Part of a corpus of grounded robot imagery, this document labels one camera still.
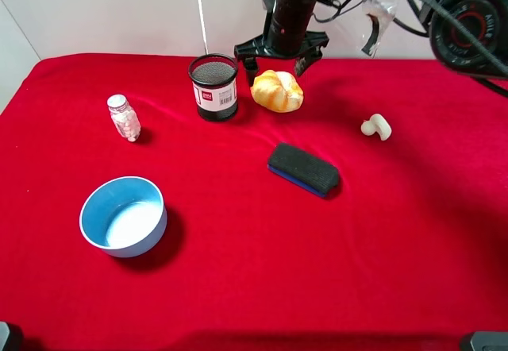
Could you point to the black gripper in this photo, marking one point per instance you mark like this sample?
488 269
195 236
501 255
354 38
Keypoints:
308 53

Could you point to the orange pumpkin-shaped bread toy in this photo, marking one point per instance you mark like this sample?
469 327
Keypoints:
277 91

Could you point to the black mesh pen holder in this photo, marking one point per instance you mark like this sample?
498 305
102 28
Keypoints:
213 78

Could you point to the white thin pole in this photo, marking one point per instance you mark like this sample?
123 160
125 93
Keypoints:
203 26

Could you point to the black and blue eraser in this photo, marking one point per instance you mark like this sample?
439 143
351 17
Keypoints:
304 169

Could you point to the small white duck toy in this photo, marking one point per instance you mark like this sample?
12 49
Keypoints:
376 124

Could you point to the clear plastic tag bag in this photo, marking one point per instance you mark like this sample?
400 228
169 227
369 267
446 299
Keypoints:
381 13

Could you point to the clear bottle of white pills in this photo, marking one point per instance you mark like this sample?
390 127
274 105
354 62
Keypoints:
124 117

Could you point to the red table cloth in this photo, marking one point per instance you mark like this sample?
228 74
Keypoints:
408 252

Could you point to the blue bowl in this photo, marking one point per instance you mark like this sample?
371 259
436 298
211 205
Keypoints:
125 217

